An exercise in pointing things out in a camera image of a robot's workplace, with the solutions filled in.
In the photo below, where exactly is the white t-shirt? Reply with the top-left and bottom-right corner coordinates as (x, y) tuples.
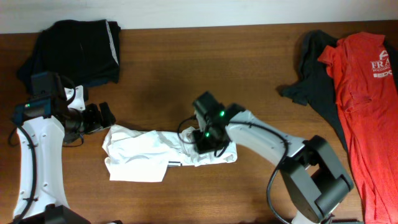
(102, 124), (238, 182)

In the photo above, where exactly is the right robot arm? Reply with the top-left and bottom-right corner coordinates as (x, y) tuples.
(193, 103), (353, 223)

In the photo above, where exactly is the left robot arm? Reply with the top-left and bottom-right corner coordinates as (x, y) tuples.
(12, 72), (116, 224)

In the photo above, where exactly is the folded navy garment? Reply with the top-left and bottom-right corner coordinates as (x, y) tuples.
(16, 46), (120, 94)

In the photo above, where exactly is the folded black garment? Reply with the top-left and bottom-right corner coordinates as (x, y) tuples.
(16, 19), (121, 90)

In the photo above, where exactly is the dark green t-shirt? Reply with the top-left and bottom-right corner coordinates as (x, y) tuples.
(278, 29), (398, 153)

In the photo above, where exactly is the red printed t-shirt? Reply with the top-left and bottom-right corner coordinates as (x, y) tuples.
(318, 32), (397, 223)

